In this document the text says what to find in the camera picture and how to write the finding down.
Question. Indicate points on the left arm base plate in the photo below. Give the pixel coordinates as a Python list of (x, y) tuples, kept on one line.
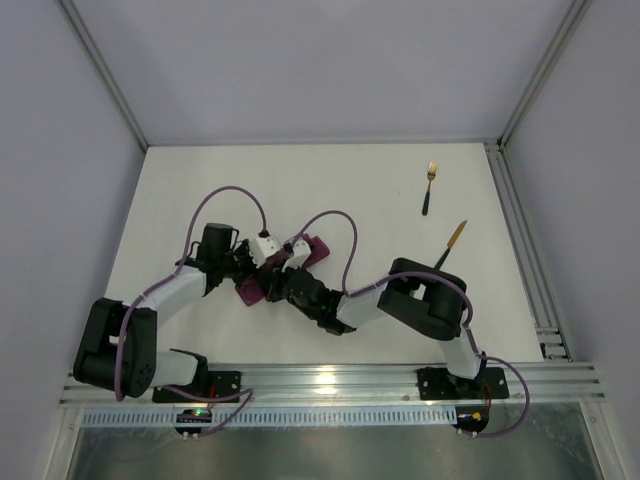
[(225, 385)]

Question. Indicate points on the aluminium rail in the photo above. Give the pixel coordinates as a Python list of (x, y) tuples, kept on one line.
[(547, 318), (403, 384)]

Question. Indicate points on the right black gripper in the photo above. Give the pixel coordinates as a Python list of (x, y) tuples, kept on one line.
[(279, 278)]

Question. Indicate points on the right frame post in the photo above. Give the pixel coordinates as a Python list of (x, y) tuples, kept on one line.
[(552, 53)]

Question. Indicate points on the slotted cable duct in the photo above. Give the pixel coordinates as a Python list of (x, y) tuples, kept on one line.
[(292, 416)]

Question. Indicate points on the left controller board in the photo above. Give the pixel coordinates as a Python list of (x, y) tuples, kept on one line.
[(191, 423)]

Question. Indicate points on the black handled gold knife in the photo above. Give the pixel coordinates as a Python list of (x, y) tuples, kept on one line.
[(450, 245)]

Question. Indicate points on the controller board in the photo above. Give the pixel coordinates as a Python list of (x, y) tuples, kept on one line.
[(471, 420), (191, 423)]

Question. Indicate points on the front aluminium rail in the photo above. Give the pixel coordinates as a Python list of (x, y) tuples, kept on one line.
[(403, 384)]

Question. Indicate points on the frame post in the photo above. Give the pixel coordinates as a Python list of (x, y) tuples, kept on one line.
[(80, 30), (552, 53)]

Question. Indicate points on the right controller board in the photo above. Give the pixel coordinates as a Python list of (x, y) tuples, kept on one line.
[(471, 420)]

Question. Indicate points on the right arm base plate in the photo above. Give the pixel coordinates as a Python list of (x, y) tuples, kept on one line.
[(438, 384)]

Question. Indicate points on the left frame post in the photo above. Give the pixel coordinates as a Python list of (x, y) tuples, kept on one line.
[(80, 30)]

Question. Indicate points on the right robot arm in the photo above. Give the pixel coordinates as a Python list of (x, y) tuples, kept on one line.
[(425, 299)]

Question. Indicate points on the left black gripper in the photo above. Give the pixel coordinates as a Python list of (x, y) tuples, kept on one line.
[(245, 262)]

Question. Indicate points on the purple satin napkin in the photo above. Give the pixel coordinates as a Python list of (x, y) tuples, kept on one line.
[(254, 289)]

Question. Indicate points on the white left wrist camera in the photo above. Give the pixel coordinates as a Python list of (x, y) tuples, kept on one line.
[(263, 248)]

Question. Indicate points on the right aluminium rail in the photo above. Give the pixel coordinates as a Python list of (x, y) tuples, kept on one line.
[(547, 318)]

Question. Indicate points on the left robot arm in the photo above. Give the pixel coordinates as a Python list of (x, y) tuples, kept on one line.
[(119, 351)]

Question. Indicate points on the gold fork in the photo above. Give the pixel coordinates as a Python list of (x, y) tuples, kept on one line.
[(430, 176)]

